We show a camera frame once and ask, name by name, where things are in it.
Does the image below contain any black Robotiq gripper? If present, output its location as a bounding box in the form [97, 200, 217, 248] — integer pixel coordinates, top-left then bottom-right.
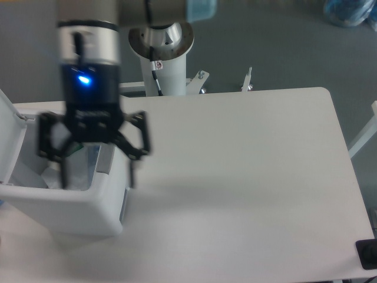
[37, 63, 152, 189]

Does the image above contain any white plastic packaging bag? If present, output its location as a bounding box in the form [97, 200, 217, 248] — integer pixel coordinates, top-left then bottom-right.
[9, 144, 62, 190]

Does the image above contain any clear crushed plastic bottle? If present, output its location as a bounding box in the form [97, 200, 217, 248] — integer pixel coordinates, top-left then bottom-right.
[66, 144, 100, 191]

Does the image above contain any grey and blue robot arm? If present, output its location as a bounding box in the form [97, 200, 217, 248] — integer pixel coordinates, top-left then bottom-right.
[37, 1, 217, 188]

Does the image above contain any white trash can with lid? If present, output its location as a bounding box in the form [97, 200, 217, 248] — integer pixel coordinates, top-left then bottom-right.
[1, 94, 129, 236]

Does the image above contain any blue plastic bag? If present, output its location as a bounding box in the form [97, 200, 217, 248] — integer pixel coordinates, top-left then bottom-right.
[323, 0, 376, 28]

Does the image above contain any black device at table edge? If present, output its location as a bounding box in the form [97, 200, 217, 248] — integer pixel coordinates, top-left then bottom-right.
[355, 239, 376, 270]

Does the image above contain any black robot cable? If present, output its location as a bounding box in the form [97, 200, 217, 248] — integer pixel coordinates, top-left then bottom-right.
[148, 45, 164, 97]

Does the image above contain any white pedestal base frame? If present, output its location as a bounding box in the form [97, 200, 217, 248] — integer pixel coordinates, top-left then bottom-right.
[118, 67, 254, 99]

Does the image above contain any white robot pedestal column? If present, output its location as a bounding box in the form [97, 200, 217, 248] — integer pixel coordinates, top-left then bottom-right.
[128, 22, 194, 81]

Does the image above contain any white frame post right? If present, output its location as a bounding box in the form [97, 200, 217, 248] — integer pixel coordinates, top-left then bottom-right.
[348, 101, 376, 159]

